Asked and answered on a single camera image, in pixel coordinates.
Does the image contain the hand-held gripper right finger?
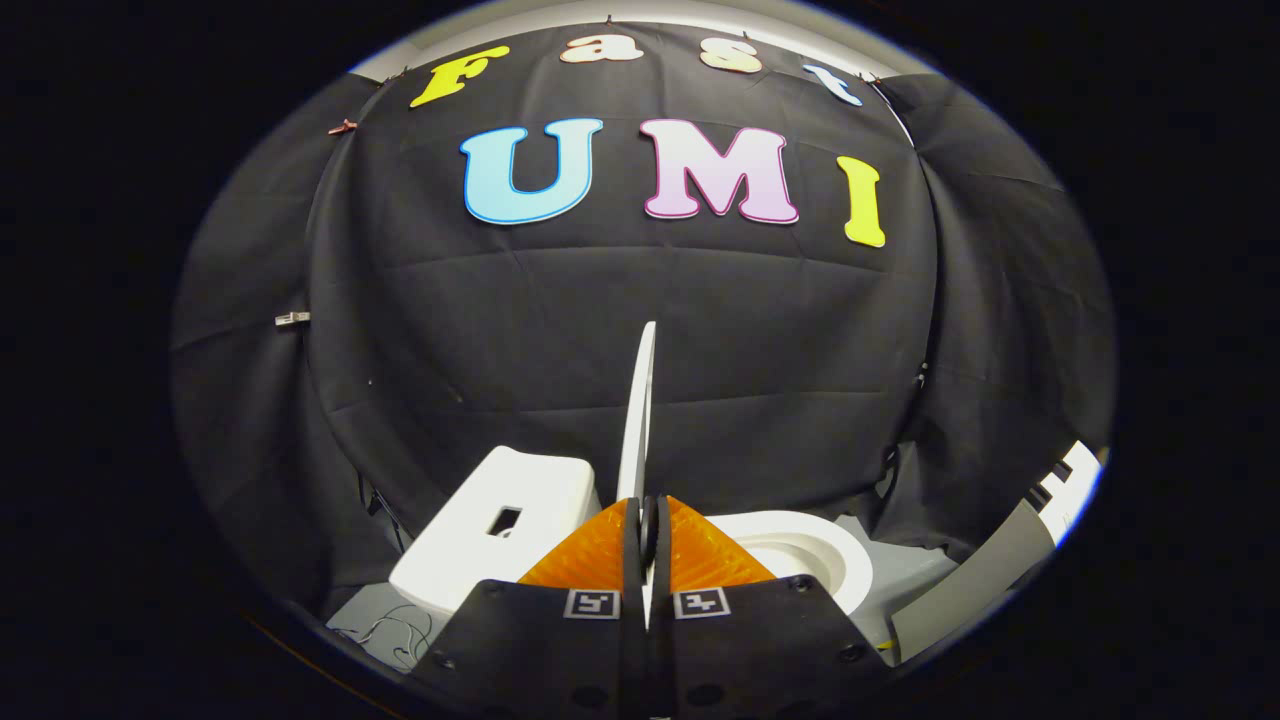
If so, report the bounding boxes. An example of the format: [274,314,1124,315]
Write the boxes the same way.
[645,495,893,720]

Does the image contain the white black striped panel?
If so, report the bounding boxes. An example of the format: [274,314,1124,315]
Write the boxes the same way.
[1022,440,1103,547]

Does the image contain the black backdrop cloth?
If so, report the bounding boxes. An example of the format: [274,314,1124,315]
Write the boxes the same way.
[170,20,1116,621]

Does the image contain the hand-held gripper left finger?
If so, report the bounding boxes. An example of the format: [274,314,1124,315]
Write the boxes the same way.
[410,497,649,720]

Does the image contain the thin black floor cables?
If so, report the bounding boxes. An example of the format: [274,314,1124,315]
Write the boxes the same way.
[338,602,437,669]

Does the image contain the white toilet lid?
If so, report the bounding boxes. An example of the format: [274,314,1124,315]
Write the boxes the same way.
[616,321,659,633]

